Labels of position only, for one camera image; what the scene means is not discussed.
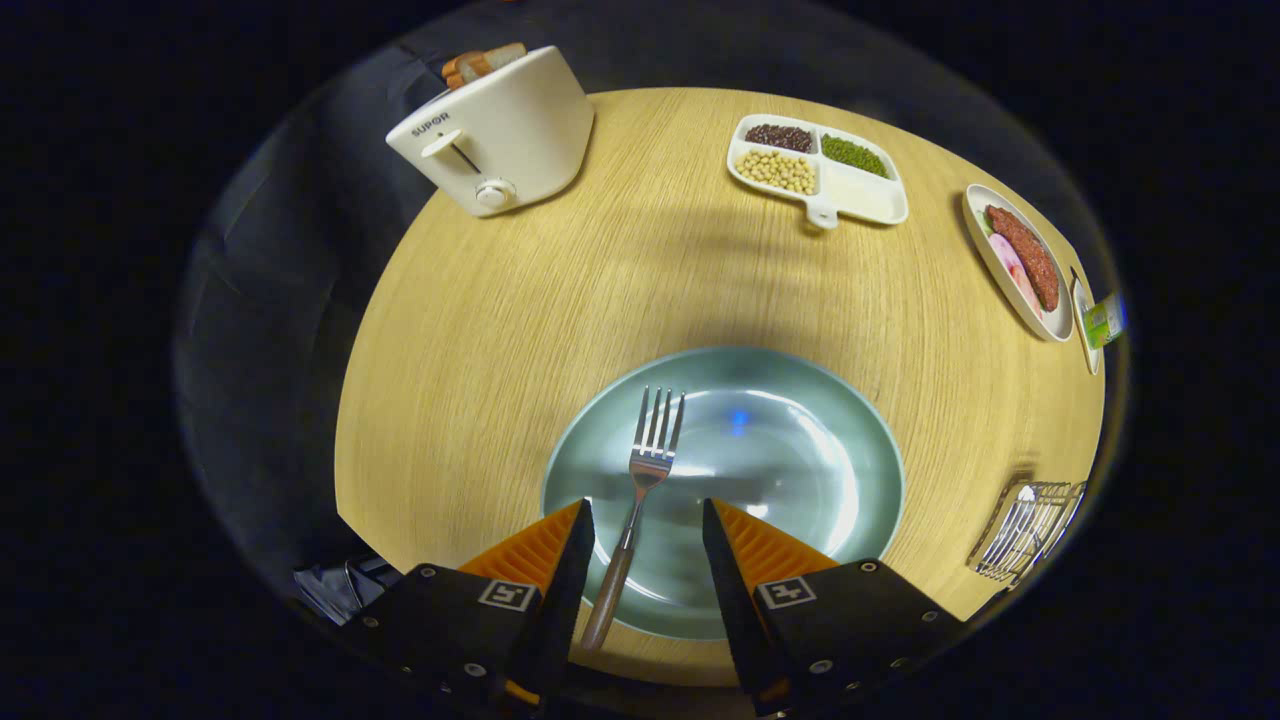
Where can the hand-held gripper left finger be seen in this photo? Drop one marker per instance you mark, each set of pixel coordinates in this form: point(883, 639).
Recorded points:
point(555, 600)

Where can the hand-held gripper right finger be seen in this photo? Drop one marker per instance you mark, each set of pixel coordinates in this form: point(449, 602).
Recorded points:
point(735, 590)

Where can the mint green plate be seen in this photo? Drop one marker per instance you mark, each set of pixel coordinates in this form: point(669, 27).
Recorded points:
point(780, 470)

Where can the dark plastic bag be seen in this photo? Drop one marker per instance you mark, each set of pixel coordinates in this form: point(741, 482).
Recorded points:
point(340, 590)

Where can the white divided dish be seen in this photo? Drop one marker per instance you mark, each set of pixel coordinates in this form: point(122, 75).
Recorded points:
point(860, 198)

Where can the round beige plate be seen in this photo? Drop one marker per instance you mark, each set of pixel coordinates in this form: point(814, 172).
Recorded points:
point(1000, 275)

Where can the pile of yellow soybeans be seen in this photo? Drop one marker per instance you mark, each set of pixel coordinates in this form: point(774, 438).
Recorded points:
point(777, 172)

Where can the pink ham slice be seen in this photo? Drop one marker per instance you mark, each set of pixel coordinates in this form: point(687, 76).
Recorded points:
point(1010, 270)

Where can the white square coaster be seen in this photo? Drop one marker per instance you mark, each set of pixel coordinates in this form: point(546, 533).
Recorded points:
point(1083, 325)

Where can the brown steak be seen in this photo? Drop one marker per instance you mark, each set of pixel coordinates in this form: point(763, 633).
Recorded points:
point(1025, 255)

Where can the pile of green beans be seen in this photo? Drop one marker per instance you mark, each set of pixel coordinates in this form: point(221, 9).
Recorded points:
point(853, 155)

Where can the pile of dark red beans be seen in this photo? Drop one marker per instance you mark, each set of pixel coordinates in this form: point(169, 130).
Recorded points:
point(778, 137)

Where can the green labelled metal bottle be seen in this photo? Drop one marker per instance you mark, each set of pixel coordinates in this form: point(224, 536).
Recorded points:
point(1105, 320)

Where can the cream toaster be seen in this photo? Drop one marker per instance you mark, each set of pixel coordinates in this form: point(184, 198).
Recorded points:
point(520, 130)

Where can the toast slice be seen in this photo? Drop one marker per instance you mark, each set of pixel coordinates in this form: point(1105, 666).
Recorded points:
point(480, 63)

